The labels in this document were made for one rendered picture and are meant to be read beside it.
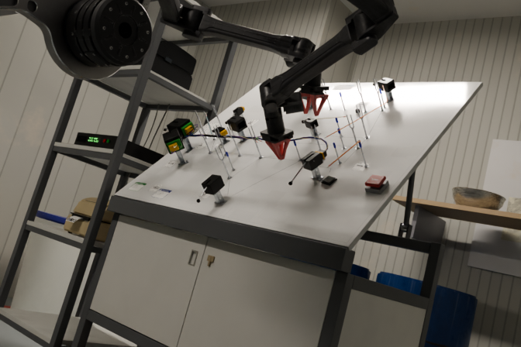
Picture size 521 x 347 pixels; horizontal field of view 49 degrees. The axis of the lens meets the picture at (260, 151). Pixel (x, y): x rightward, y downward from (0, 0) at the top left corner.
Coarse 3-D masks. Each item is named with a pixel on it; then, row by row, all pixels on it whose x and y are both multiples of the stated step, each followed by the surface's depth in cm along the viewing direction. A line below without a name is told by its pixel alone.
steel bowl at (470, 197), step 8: (456, 192) 369; (464, 192) 363; (472, 192) 359; (480, 192) 357; (488, 192) 357; (456, 200) 371; (464, 200) 364; (472, 200) 360; (480, 200) 358; (488, 200) 357; (496, 200) 358; (504, 200) 363; (488, 208) 360; (496, 208) 362
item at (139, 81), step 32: (192, 0) 271; (160, 32) 260; (224, 64) 292; (128, 96) 315; (160, 96) 297; (192, 96) 277; (64, 128) 288; (128, 128) 251; (96, 160) 300; (128, 160) 253; (32, 224) 274; (96, 224) 243; (96, 256) 309; (0, 288) 273; (32, 320) 261; (64, 320) 235
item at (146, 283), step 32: (128, 224) 235; (128, 256) 228; (160, 256) 216; (192, 256) 206; (96, 288) 235; (128, 288) 222; (160, 288) 211; (192, 288) 200; (128, 320) 216; (160, 320) 205
